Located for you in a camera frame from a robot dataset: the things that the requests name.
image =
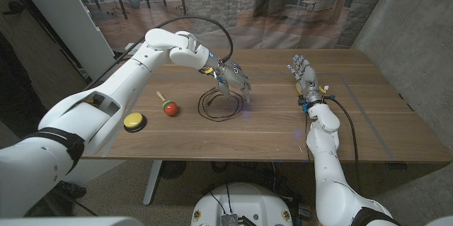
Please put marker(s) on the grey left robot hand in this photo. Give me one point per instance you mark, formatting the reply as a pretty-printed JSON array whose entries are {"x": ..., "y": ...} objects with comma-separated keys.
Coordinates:
[{"x": 231, "y": 75}]

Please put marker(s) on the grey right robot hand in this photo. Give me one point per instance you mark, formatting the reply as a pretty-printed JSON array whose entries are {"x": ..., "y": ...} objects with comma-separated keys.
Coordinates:
[{"x": 307, "y": 79}]

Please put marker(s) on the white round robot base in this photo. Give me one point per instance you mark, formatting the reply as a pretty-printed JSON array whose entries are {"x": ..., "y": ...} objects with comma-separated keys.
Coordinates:
[{"x": 244, "y": 201}]

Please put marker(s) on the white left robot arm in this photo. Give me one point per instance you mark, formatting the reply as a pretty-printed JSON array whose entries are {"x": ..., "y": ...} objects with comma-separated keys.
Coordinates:
[{"x": 106, "y": 102}]

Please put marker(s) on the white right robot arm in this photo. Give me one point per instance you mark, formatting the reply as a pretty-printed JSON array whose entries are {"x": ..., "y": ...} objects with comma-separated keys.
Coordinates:
[{"x": 329, "y": 183}]

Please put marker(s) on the red green wooden maraca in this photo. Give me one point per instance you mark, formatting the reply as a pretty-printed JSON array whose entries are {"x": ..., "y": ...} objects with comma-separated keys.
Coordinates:
[{"x": 171, "y": 109}]

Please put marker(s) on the yellow button on black base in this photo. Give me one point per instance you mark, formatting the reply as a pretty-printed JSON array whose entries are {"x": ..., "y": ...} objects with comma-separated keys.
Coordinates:
[
  {"x": 298, "y": 89},
  {"x": 133, "y": 119}
]

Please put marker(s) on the printed office backdrop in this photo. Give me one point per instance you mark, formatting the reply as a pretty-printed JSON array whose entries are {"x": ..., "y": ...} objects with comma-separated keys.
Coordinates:
[{"x": 283, "y": 6}]

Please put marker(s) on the white power strip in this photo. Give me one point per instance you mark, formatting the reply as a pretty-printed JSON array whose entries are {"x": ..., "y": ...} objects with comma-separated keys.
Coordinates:
[{"x": 130, "y": 48}]

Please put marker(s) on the black round fan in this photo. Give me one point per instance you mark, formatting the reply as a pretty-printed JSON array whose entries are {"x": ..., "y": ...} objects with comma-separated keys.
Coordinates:
[{"x": 172, "y": 169}]

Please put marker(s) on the small grey metal box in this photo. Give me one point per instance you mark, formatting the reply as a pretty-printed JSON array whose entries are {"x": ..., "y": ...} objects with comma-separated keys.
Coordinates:
[{"x": 305, "y": 210}]

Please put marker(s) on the grey table leg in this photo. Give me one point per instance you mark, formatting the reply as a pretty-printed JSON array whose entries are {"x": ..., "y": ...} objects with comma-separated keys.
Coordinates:
[{"x": 153, "y": 183}]

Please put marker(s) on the dark brown door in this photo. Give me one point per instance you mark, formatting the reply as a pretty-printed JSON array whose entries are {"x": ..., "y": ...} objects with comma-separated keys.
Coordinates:
[{"x": 42, "y": 59}]

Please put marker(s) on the white cabinet panel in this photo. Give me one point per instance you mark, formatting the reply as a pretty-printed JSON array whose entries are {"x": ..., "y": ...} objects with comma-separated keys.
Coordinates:
[{"x": 53, "y": 6}]

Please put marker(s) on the person in dark clothes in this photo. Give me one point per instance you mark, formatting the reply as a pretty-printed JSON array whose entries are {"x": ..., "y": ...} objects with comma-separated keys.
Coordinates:
[{"x": 14, "y": 84}]

